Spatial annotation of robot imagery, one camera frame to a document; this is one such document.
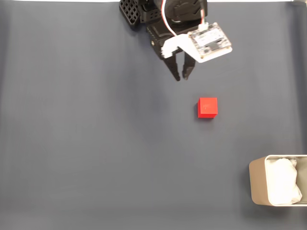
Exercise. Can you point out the white crumpled cloth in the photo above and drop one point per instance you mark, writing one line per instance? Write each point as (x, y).
(283, 182)

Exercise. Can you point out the beige rounded box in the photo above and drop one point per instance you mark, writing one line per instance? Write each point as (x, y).
(257, 182)

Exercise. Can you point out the camera board on white mount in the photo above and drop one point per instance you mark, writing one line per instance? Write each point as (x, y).
(211, 43)

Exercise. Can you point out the red cube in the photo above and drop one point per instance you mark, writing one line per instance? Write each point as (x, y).
(207, 107)

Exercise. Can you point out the dark blue table mat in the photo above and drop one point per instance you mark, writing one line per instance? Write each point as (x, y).
(96, 119)

